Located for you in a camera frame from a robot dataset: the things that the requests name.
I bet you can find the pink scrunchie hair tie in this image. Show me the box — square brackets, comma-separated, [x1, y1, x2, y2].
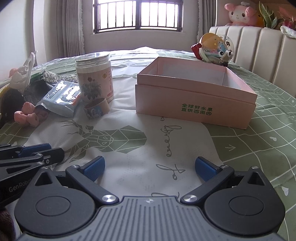
[14, 101, 48, 127]

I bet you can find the cardboard tape roll core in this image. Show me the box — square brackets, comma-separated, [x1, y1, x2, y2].
[84, 98, 110, 120]

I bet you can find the blue wet wipes pack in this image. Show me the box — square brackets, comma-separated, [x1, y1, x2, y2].
[37, 80, 81, 118]

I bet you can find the green white tablecloth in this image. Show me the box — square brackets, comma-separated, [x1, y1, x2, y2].
[1, 47, 295, 240]

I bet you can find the white plastic bag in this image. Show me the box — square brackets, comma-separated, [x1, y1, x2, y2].
[9, 51, 37, 94]

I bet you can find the grey knitted cloth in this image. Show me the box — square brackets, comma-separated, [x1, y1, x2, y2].
[42, 70, 78, 84]

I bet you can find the pink cardboard box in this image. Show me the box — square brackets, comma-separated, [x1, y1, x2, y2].
[135, 57, 257, 129]

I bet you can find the clear jar floral label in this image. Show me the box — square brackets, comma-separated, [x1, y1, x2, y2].
[75, 52, 114, 103]

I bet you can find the grey curtain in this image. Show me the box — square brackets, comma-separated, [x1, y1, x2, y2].
[57, 0, 85, 57]

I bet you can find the round transparent toy bag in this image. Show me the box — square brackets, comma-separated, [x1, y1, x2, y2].
[191, 33, 235, 67]

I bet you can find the beige upholstered sofa back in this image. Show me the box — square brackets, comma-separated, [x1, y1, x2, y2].
[209, 26, 295, 97]

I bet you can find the window with black bars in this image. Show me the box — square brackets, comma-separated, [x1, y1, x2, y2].
[93, 0, 183, 34]

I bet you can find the white cloth on sofa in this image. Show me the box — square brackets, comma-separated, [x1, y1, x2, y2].
[280, 26, 296, 39]

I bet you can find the pink plush bunny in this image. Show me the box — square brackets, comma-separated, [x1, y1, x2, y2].
[224, 2, 264, 28]

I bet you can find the potted green plant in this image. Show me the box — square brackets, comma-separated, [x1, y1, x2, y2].
[258, 1, 280, 29]

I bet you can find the red leaf plant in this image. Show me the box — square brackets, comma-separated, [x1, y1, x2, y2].
[278, 6, 295, 30]

